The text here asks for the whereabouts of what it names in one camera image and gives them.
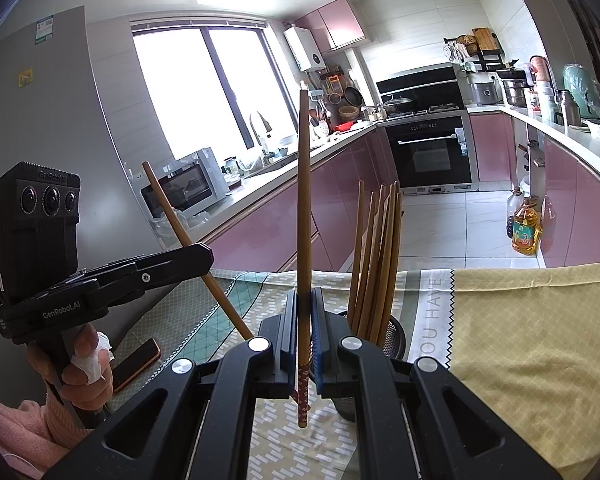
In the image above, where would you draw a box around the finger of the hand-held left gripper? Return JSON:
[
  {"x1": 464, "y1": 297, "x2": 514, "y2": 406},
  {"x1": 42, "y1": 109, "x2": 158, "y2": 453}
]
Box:
[
  {"x1": 86, "y1": 242, "x2": 215, "y2": 292},
  {"x1": 77, "y1": 248, "x2": 182, "y2": 277}
]

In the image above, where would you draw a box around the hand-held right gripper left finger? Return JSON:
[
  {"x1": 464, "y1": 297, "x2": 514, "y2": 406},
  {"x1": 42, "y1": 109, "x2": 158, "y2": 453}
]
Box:
[{"x1": 44, "y1": 289, "x2": 301, "y2": 480}]

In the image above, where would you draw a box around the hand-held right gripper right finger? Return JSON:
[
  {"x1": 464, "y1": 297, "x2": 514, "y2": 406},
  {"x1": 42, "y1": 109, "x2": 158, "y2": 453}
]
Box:
[{"x1": 310, "y1": 288, "x2": 565, "y2": 480}]

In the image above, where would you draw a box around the red-tipped wooden chopstick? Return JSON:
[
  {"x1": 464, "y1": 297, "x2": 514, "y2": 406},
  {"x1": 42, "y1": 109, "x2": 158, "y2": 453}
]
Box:
[
  {"x1": 296, "y1": 90, "x2": 312, "y2": 429},
  {"x1": 141, "y1": 161, "x2": 255, "y2": 342}
]

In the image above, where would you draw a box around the black mesh utensil holder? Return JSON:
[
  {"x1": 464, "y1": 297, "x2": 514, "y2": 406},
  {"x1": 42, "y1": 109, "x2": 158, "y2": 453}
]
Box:
[{"x1": 330, "y1": 310, "x2": 407, "y2": 423}]

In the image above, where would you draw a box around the bundle of wooden chopsticks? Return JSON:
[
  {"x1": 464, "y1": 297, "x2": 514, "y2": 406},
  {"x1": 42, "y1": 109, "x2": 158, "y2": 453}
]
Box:
[{"x1": 349, "y1": 180, "x2": 403, "y2": 348}]

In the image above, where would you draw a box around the person's left hand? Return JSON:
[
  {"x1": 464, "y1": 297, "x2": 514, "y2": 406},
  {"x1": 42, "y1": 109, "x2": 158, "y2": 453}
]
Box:
[{"x1": 27, "y1": 322, "x2": 116, "y2": 416}]

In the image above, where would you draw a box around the silver toaster oven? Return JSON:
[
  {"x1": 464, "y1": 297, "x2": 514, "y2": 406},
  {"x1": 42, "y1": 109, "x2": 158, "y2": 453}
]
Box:
[{"x1": 140, "y1": 147, "x2": 231, "y2": 218}]

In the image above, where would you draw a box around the black smartphone orange case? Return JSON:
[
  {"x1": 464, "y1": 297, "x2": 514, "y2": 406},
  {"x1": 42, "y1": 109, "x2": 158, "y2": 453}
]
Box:
[{"x1": 111, "y1": 337, "x2": 162, "y2": 393}]

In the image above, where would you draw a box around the grey refrigerator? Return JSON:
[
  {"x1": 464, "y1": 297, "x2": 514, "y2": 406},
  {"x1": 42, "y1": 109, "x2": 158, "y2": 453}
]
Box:
[{"x1": 0, "y1": 5, "x2": 146, "y2": 311}]

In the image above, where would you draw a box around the chrome sink faucet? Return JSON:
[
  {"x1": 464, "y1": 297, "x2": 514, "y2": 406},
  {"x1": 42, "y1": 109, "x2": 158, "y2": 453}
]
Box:
[{"x1": 250, "y1": 112, "x2": 273, "y2": 153}]

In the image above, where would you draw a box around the pink base cabinets long run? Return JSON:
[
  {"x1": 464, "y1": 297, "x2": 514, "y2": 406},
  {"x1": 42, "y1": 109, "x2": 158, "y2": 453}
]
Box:
[{"x1": 200, "y1": 125, "x2": 396, "y2": 273}]

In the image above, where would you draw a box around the kitchen window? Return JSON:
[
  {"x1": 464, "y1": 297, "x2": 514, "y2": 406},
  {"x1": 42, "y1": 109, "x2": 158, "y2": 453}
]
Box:
[{"x1": 132, "y1": 22, "x2": 301, "y2": 161}]

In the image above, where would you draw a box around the patterned tablecloth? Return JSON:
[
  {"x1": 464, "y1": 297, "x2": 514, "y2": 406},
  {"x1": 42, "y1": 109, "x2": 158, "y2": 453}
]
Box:
[{"x1": 100, "y1": 262, "x2": 600, "y2": 480}]

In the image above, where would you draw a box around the black built-in oven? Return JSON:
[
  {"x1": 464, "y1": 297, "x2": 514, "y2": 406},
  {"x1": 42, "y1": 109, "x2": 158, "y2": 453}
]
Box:
[{"x1": 384, "y1": 112, "x2": 480, "y2": 195}]

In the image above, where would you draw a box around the yellow cooking oil bottle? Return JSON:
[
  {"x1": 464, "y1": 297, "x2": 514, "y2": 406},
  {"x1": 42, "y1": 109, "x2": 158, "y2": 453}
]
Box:
[{"x1": 511, "y1": 199, "x2": 540, "y2": 256}]

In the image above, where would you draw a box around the white water heater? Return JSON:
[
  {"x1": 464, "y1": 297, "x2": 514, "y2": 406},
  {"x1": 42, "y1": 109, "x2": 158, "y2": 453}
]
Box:
[{"x1": 283, "y1": 25, "x2": 326, "y2": 72}]

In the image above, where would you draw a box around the wok on stove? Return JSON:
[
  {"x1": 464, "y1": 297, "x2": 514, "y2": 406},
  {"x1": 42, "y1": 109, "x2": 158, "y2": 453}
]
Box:
[{"x1": 382, "y1": 95, "x2": 416, "y2": 116}]

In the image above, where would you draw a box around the black range hood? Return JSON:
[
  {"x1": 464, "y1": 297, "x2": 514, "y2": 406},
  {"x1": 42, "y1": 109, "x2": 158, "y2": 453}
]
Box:
[{"x1": 376, "y1": 65, "x2": 463, "y2": 106}]

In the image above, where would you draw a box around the pink base cabinets curved run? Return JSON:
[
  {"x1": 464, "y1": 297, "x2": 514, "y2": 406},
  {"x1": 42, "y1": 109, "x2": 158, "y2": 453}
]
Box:
[{"x1": 467, "y1": 112, "x2": 600, "y2": 273}]

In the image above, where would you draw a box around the silver rice cooker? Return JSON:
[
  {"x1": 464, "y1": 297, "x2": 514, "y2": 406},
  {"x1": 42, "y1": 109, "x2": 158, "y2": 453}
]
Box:
[{"x1": 469, "y1": 72, "x2": 503, "y2": 107}]

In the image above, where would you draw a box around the steel stock pot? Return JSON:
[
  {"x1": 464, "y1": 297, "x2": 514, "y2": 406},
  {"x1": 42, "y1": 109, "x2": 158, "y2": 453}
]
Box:
[{"x1": 500, "y1": 71, "x2": 530, "y2": 107}]

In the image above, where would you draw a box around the black storage rack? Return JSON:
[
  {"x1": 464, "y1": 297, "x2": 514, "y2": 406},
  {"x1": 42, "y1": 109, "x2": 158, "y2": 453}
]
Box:
[{"x1": 442, "y1": 27, "x2": 503, "y2": 73}]

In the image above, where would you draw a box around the steel thermos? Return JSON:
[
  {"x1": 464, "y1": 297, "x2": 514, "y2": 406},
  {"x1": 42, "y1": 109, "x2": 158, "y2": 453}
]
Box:
[{"x1": 555, "y1": 89, "x2": 581, "y2": 127}]

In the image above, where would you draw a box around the wooden cutting board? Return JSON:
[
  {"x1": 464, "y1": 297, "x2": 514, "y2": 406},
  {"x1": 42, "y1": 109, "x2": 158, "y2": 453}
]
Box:
[{"x1": 472, "y1": 27, "x2": 496, "y2": 53}]

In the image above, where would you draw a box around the pink kettle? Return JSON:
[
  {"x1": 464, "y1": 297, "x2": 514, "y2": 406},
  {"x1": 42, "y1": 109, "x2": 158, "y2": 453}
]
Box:
[{"x1": 529, "y1": 55, "x2": 553, "y2": 83}]

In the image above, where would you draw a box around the green plastic bag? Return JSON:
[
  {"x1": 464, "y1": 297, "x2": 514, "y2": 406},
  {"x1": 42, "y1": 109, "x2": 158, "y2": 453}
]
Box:
[{"x1": 562, "y1": 64, "x2": 600, "y2": 121}]

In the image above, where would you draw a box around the pink wall cabinet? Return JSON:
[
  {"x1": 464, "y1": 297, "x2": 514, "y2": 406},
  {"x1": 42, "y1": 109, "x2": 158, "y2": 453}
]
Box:
[{"x1": 295, "y1": 0, "x2": 368, "y2": 51}]

